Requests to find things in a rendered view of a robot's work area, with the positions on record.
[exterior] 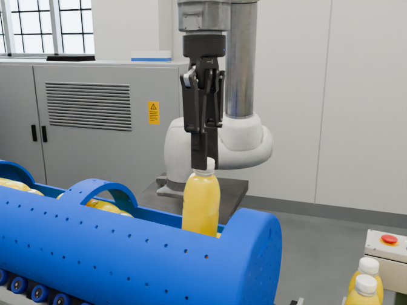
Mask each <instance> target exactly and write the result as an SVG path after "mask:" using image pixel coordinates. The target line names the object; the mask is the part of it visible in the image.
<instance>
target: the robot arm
mask: <svg viewBox="0 0 407 305"><path fill-rule="evenodd" d="M258 1H260V0H177V21H178V30H179V31H181V32H186V35H183V36H182V54H183V56H184V57H188V58H190V63H189V66H188V73H187V74H180V82H181V86H182V100H183V112H184V116H183V117H180V118H178V119H175V120H173V121H172V123H171V124H170V126H169V129H168V131H167V135H166V138H165V144H164V160H165V169H166V173H167V176H159V177H157V179H156V182H157V183H158V184H160V185H163V187H162V188H160V189H158V190H157V191H156V193H157V195H158V196H167V197H175V198H182V199H183V197H184V189H185V185H186V182H187V180H188V178H189V176H190V175H192V173H193V169H198V170H203V171H206V170H207V157H210V158H212V159H214V161H215V163H214V170H233V169H245V168H251V167H254V166H257V165H260V164H262V163H264V162H266V161H267V160H268V159H269V158H270V157H271V156H272V154H273V149H274V140H273V136H272V134H271V132H270V130H269V129H268V128H267V127H266V126H263V125H261V121H260V118H259V116H258V115H257V114H256V113H255V112H254V111H253V109H254V75H255V57H256V33H257V2H258ZM222 32H225V35H222ZM224 56H225V70H219V64H218V59H217V58H219V57H224ZM224 80H225V112H224V113H223V89H224ZM198 89H199V90H198Z"/></svg>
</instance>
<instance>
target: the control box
mask: <svg viewBox="0 0 407 305"><path fill-rule="evenodd" d="M385 234H388V235H393V236H395V237H396V238H397V239H398V242H396V243H393V244H389V243H386V242H385V241H384V240H382V238H381V236H382V235H385ZM363 257H368V258H373V259H375V260H377V261H378V262H379V270H378V272H379V277H380V278H381V281H382V284H383V288H384V289H386V290H391V291H394V292H398V293H401V294H405V295H407V237H405V236H401V235H395V234H390V233H386V232H380V231H374V230H370V229H369V230H368V233H367V237H366V243H365V250H364V255H363Z"/></svg>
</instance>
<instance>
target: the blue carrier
mask: <svg viewBox="0 0 407 305"><path fill-rule="evenodd" d="M0 177H2V178H5V179H10V180H14V181H17V182H22V183H24V184H26V185H27V186H28V187H29V188H31V189H35V190H38V191H39V192H41V193H43V194H44V195H39V194H34V193H31V192H27V191H22V190H19V189H14V188H9V187H6V186H2V185H0V268H2V269H5V270H7V271H9V272H13V273H14V274H17V275H20V276H22V277H25V278H28V279H30V280H33V281H35V282H38V283H41V284H43V285H46V286H48V287H51V288H54V289H56V290H59V291H61V292H64V293H66V294H69V295H72V296H74V297H76V298H80V299H82V300H84V301H87V302H89V303H92V304H95V305H273V304H274V299H275V296H276V291H277V285H278V282H279V275H280V266H281V260H282V230H281V227H280V222H279V220H278V218H277V217H276V216H275V215H274V214H271V213H267V212H262V211H256V210H252V209H247V208H242V209H240V210H238V211H237V212H235V213H234V215H233V216H232V217H231V218H230V219H229V221H228V223H227V224H226V225H221V224H218V226H217V233H221V235H220V238H216V237H212V236H208V235H204V234H199V233H196V232H191V231H186V230H183V229H182V215H177V214H172V213H169V212H164V211H159V210H155V209H151V208H146V207H142V206H138V204H137V201H136V198H135V196H134V195H133V193H132V192H131V191H130V190H129V189H128V188H127V187H126V186H125V185H123V184H120V183H115V182H109V181H106V180H100V179H86V180H83V181H81V182H78V183H77V184H75V185H73V186H72V187H70V188H69V189H62V188H57V187H53V186H48V185H43V184H40V183H35V181H34V179H33V177H32V176H31V174H30V173H29V172H28V171H27V170H26V169H25V168H24V167H22V166H21V165H18V164H17V163H13V162H9V161H5V160H0ZM105 190H107V191H109V192H110V194H111V195H112V196H113V198H114V200H110V199H107V198H102V197H97V196H95V195H97V194H99V193H100V192H102V191H105ZM61 194H62V195H61ZM59 195H61V196H60V198H59V199H56V198H57V197H58V196H59ZM92 198H93V199H96V200H102V201H105V202H109V203H111V204H113V205H115V206H116V207H118V208H119V209H120V210H123V211H126V212H128V213H129V214H131V215H132V216H133V217H129V216H126V215H121V214H117V213H114V212H109V211H104V210H101V209H96V208H92V207H89V206H85V205H86V204H87V203H88V202H89V201H90V200H91V199H92ZM130 236H131V237H130ZM148 240H149V242H148ZM186 251H187V253H185V252H186ZM207 256H208V258H207V259H206V257H207ZM187 297H188V298H187Z"/></svg>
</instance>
